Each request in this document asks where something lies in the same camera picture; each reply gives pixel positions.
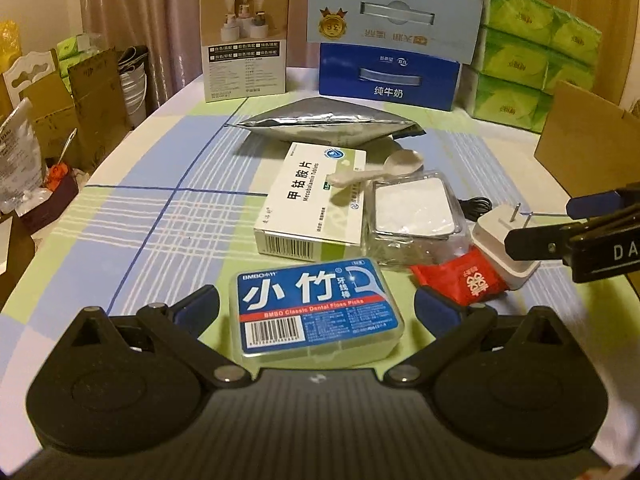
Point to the green tissue pack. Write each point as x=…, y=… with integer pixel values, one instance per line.
x=75, y=52

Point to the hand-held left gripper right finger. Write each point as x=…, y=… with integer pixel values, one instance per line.
x=434, y=310

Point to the white plastic bag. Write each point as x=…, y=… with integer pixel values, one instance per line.
x=17, y=160

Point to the white chair back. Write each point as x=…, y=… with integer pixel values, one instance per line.
x=27, y=72

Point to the yellow bag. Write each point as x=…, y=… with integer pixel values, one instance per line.
x=7, y=37

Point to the small brown cardboard box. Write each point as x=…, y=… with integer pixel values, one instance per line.
x=47, y=110

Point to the open brown cardboard box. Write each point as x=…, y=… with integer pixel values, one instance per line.
x=97, y=105

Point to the red snack packet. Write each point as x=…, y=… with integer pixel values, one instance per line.
x=465, y=280

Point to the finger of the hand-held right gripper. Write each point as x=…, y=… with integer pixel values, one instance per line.
x=585, y=205
x=535, y=242

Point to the blue label dental floss box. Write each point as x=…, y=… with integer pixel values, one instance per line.
x=315, y=310

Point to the stack of green tissue packs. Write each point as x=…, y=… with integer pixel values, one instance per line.
x=520, y=60

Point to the large cardboard box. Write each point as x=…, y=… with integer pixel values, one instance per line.
x=580, y=130

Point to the silver foil pouch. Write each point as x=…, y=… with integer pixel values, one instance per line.
x=325, y=122

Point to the brown curtain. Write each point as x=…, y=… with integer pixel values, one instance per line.
x=150, y=10

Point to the white power adapter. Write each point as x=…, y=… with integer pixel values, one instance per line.
x=500, y=252

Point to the light blue milk carton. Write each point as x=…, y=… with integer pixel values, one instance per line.
x=345, y=20

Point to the dark red box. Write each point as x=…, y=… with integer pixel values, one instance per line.
x=47, y=205

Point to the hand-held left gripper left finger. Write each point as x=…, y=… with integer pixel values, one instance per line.
x=197, y=306

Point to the white green medicine box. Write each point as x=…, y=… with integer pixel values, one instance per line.
x=310, y=200

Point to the beige product box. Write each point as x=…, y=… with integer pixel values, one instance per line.
x=245, y=45

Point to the white plastic spoon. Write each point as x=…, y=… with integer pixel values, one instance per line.
x=400, y=162

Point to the clear plastic container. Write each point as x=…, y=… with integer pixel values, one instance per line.
x=412, y=207

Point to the dark blue milk carton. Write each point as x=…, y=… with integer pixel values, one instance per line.
x=390, y=77

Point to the desktop with checked tablecloth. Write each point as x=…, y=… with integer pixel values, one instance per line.
x=165, y=220

